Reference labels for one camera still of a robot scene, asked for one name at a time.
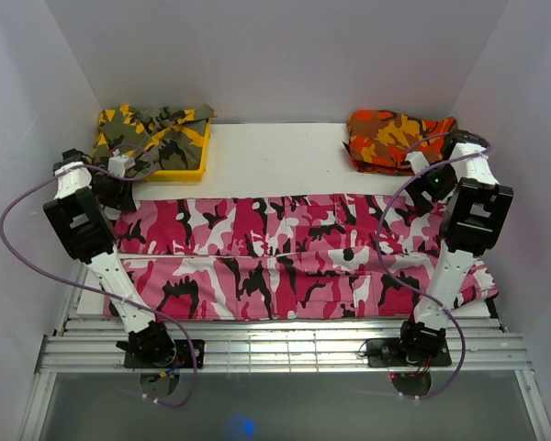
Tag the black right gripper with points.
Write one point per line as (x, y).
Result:
(422, 206)

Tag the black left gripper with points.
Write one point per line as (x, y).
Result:
(125, 201)

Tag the pink camouflage trousers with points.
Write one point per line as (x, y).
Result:
(314, 257)

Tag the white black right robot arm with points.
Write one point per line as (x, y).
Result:
(477, 206)

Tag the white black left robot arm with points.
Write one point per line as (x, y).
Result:
(77, 215)

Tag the green yellow camouflage trousers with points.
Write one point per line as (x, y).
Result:
(142, 138)

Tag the orange camouflage folded trousers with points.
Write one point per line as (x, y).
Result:
(378, 140)

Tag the yellow plastic tray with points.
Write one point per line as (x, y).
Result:
(183, 171)

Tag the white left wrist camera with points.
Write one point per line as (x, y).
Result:
(119, 165)

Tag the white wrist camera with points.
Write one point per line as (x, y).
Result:
(119, 165)
(418, 162)

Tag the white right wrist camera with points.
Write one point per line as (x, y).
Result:
(418, 162)

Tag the aluminium rail frame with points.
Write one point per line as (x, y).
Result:
(84, 342)

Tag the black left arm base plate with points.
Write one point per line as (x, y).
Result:
(177, 355)

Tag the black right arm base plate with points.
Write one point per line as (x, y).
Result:
(390, 352)

